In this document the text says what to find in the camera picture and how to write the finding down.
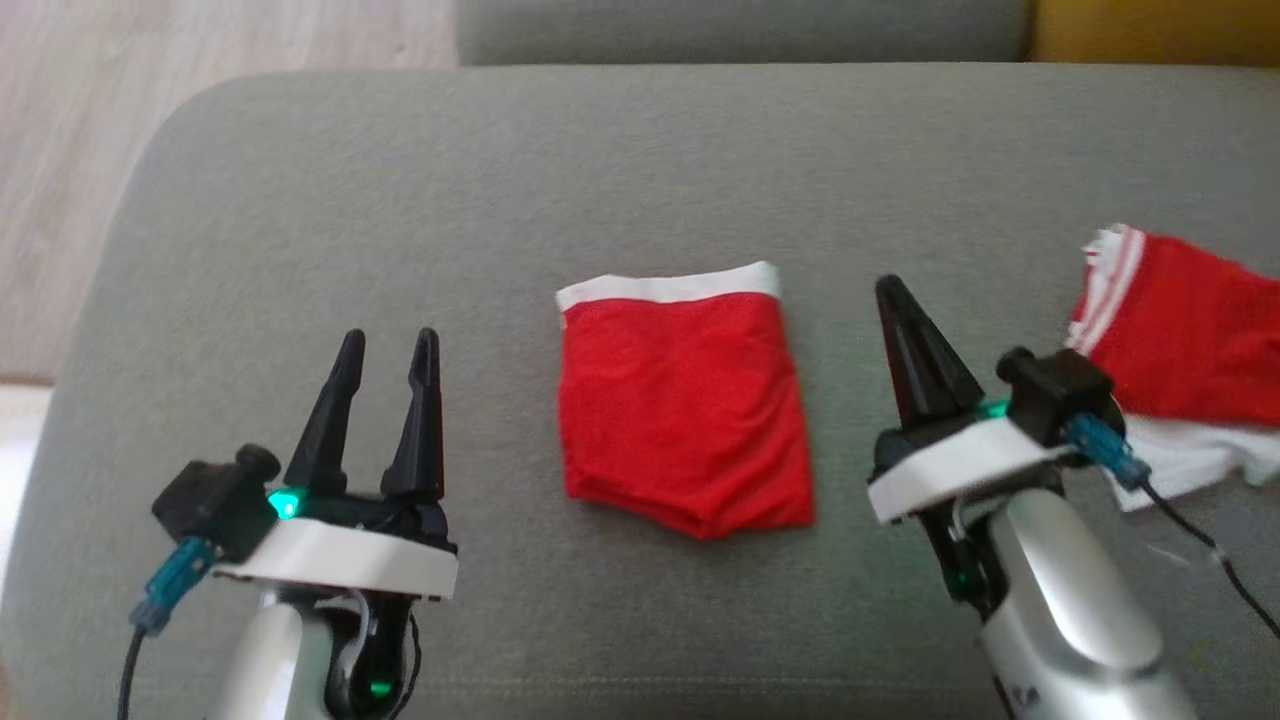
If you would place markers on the yellow cushion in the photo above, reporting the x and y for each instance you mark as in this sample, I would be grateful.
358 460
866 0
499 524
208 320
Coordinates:
1160 30

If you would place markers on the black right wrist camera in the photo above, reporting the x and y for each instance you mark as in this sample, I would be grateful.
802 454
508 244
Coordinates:
1060 395

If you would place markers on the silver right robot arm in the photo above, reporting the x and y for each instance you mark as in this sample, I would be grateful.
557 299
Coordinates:
1080 620

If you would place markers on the red basketball shorts number 23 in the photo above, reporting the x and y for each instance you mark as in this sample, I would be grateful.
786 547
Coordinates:
680 410

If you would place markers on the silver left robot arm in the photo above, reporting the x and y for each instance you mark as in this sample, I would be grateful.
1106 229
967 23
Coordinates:
265 665

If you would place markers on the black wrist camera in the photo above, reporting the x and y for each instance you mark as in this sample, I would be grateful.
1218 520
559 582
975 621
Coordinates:
1060 395
215 500

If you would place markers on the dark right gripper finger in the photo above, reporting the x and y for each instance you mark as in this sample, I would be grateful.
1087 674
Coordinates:
905 380
945 390

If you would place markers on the grey sofa back cushion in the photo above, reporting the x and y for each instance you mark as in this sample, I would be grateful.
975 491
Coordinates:
740 30

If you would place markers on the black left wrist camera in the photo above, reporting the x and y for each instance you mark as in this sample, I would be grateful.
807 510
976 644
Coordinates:
215 500

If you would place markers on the grey sofa seat cushion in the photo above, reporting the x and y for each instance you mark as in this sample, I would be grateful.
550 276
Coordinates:
600 180

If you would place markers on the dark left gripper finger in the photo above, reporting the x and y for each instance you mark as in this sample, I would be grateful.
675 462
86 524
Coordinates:
420 440
325 440

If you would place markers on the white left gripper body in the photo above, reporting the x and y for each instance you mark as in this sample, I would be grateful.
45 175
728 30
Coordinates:
350 555

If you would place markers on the red and white Bulls jersey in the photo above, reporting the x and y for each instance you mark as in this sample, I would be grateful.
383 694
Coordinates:
1190 340

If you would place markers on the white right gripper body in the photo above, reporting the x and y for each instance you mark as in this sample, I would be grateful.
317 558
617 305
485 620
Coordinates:
940 465

